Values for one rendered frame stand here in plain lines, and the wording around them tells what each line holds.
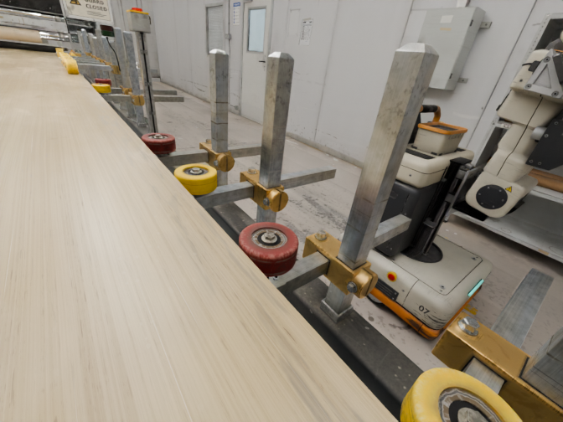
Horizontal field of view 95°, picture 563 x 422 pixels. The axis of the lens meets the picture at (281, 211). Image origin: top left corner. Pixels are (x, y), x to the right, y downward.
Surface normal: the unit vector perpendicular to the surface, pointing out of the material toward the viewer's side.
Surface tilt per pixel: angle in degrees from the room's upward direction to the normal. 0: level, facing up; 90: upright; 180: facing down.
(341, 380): 0
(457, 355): 90
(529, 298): 0
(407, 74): 90
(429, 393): 0
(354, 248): 90
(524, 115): 90
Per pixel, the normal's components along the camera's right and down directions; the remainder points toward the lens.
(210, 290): 0.11, -0.86
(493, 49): -0.79, 0.23
